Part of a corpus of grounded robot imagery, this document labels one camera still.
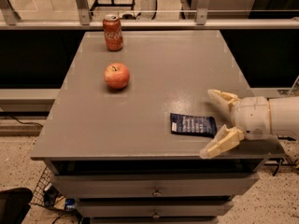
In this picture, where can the grey top drawer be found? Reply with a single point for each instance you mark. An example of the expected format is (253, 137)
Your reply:
(157, 186)

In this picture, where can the black chair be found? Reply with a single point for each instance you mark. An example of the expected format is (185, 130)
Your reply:
(14, 205)

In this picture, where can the red coke can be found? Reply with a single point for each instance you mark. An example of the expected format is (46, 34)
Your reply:
(112, 32)

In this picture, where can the black stand frame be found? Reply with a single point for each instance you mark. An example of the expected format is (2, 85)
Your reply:
(111, 3)

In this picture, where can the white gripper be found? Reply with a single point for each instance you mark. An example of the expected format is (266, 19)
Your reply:
(252, 116)

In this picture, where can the metal railing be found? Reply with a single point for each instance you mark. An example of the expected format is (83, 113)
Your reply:
(150, 14)

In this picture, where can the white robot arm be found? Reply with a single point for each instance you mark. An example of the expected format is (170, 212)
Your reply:
(284, 116)

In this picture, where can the wire basket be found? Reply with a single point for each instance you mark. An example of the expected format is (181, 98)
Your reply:
(45, 194)

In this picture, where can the red apple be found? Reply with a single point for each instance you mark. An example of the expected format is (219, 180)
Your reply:
(117, 76)

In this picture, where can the grey lower drawer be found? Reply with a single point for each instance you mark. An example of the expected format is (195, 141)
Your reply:
(154, 209)

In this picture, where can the blue rxbar blueberry wrapper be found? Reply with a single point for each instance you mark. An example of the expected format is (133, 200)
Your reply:
(193, 125)

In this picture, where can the grey drawer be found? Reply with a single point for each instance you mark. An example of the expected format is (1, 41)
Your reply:
(157, 186)
(154, 209)

